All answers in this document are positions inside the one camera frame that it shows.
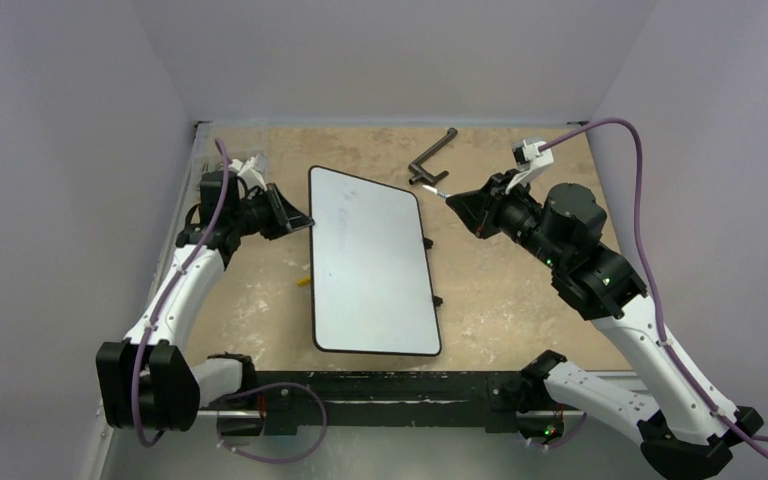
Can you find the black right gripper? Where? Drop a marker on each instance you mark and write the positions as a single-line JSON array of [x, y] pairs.
[[490, 210]]

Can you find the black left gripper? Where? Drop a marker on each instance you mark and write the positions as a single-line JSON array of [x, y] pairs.
[[285, 217]]

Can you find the white board marker pen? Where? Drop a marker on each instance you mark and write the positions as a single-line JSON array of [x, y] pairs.
[[435, 191]]

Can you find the white whiteboard black frame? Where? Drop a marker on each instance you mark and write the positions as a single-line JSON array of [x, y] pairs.
[[371, 288]]

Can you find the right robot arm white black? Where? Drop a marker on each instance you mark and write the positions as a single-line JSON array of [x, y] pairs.
[[682, 433]]

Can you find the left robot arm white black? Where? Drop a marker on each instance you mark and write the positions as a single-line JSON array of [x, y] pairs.
[[178, 318]]

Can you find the clear plastic screw box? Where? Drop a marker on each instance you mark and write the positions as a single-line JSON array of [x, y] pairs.
[[210, 159]]

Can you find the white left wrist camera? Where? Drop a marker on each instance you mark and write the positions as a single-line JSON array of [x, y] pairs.
[[252, 171]]

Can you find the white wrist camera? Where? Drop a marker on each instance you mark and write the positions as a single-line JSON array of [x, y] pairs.
[[252, 171], [530, 161]]

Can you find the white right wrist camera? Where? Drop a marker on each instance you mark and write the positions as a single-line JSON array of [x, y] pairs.
[[530, 161]]

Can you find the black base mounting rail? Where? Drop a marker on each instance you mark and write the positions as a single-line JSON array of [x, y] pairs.
[[495, 401]]

